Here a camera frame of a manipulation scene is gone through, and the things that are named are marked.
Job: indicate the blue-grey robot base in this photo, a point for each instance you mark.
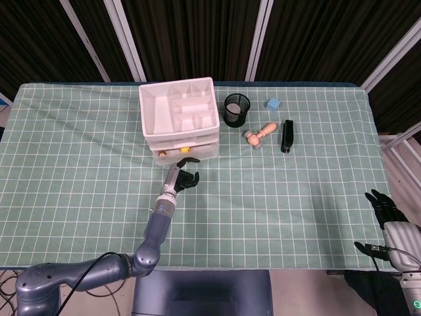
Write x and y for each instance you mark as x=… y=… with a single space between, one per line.
x=200 y=293

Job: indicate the small yellow toy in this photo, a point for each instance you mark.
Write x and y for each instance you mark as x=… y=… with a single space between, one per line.
x=185 y=150

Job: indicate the wooden toy hammer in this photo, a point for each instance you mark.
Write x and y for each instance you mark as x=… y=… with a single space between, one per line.
x=255 y=139

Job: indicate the black mesh pen cup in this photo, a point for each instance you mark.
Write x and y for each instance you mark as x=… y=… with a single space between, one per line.
x=235 y=120

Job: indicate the clear drawer with snack packet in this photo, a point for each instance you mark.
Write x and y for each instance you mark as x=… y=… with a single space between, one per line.
x=205 y=148

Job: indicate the person leg black trousers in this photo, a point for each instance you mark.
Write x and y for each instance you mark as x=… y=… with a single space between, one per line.
x=371 y=286

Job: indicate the white plastic drawer organizer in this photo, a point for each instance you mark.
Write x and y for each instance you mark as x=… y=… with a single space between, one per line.
x=146 y=98

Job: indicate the green checkered tablecloth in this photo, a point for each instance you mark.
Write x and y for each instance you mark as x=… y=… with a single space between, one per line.
x=263 y=204

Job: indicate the blue foam cube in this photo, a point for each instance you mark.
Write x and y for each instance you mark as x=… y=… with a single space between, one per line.
x=273 y=105

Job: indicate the white frame post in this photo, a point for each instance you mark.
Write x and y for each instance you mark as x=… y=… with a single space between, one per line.
x=85 y=41
x=126 y=39
x=260 y=39
x=393 y=54

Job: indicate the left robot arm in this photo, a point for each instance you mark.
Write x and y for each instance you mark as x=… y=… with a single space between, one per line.
x=154 y=230

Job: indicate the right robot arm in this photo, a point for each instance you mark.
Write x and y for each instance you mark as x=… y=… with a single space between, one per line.
x=412 y=293

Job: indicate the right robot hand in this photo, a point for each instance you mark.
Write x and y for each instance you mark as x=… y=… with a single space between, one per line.
x=403 y=243

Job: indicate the black stapler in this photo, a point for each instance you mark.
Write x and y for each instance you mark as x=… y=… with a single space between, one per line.
x=287 y=135

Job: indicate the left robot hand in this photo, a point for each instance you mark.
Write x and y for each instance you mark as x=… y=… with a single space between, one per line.
x=171 y=181

